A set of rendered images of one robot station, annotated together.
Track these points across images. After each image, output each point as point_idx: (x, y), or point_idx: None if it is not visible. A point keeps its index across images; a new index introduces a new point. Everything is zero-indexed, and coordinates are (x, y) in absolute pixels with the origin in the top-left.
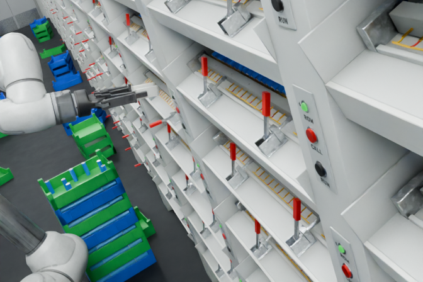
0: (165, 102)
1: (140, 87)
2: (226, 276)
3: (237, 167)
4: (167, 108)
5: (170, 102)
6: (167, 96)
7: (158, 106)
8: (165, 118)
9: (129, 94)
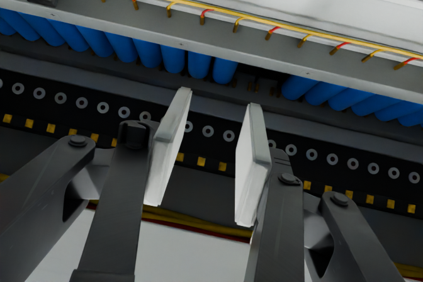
0: (327, 17)
1: (238, 176)
2: None
3: None
4: None
5: (271, 15)
6: (328, 43)
7: (367, 7)
8: None
9: (75, 216)
